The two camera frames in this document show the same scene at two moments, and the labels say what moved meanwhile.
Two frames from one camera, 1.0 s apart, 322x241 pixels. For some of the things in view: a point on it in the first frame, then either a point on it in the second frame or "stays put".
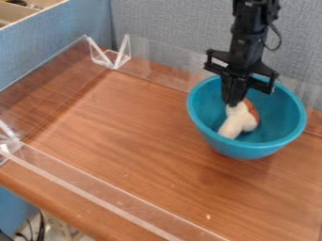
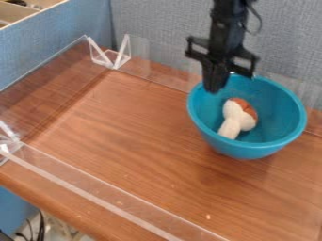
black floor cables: x=40 y=233 stays put
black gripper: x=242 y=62 -> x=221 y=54
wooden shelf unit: x=14 y=10 stays put
